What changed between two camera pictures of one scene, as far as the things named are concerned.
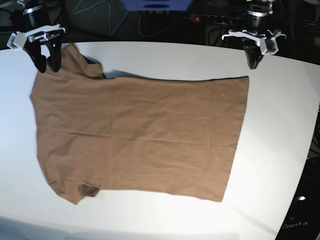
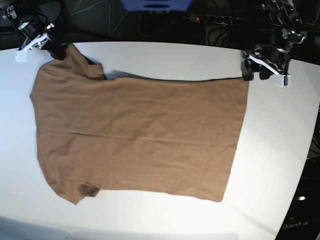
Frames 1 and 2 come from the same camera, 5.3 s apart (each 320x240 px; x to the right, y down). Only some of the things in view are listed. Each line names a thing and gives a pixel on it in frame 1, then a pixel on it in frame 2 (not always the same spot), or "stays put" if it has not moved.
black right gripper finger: [254, 56] → [264, 73]
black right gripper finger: [253, 54] → [247, 70]
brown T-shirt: [178, 138] stays put
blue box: [156, 5] stays put
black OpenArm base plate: [302, 220] stays put
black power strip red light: [216, 19] stays put
